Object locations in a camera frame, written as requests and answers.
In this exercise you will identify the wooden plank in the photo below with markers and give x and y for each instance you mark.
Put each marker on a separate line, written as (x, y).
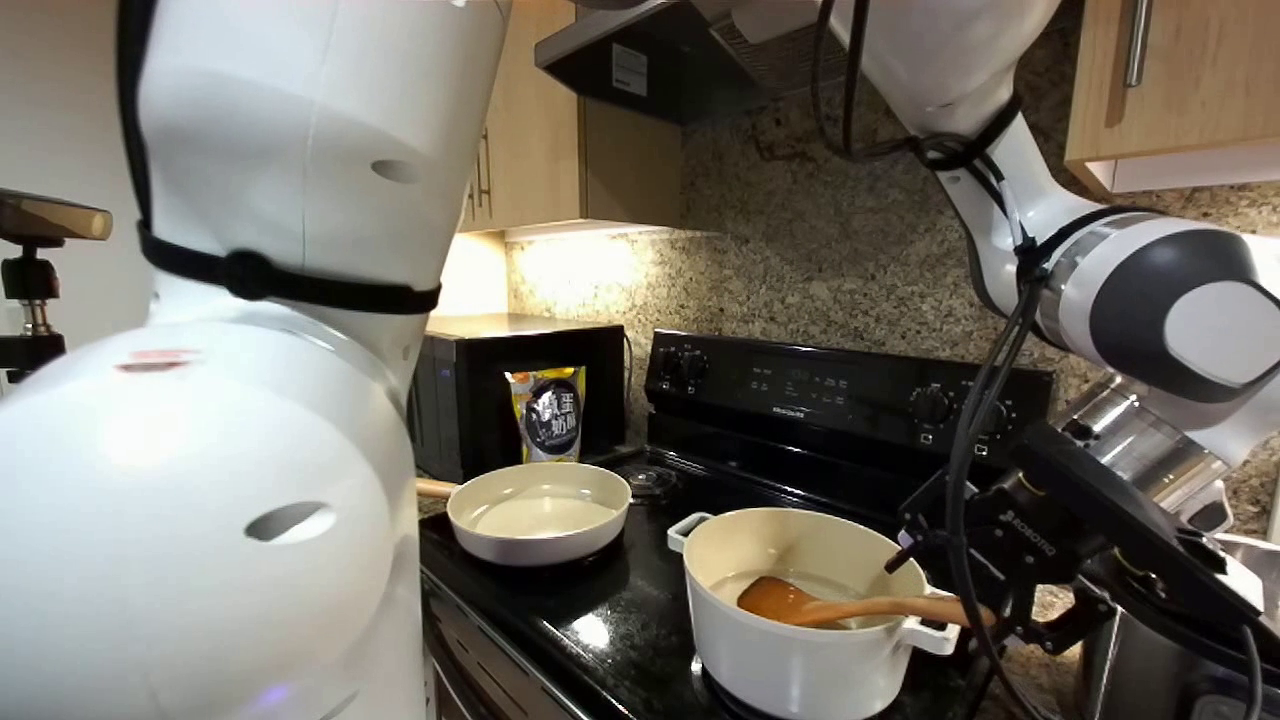
(54, 219)

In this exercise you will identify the black tripod mount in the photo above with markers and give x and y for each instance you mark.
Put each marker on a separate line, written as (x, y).
(24, 304)

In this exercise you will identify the black microwave oven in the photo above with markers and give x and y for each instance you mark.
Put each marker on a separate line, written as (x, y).
(461, 403)

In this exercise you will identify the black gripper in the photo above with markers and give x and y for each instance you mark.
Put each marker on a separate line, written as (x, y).
(1035, 524)

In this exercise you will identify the white cooking pot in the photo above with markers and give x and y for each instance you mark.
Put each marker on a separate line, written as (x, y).
(801, 675)

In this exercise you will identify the wooden cooking spoon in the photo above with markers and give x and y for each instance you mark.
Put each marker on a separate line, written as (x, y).
(801, 604)

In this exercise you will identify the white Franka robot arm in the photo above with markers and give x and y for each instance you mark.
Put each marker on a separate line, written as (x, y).
(265, 163)

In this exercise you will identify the black electric stove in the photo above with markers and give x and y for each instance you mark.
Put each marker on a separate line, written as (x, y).
(801, 392)

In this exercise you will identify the light wood upper cabinet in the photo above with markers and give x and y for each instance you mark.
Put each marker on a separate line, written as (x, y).
(1201, 82)
(535, 135)

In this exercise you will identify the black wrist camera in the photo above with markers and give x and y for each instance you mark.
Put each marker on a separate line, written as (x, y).
(1172, 572)

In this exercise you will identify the dark range hood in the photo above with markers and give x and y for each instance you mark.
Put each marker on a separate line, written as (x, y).
(643, 61)

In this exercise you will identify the yellow black snack bag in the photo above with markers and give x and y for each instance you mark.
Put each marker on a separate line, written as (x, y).
(548, 419)

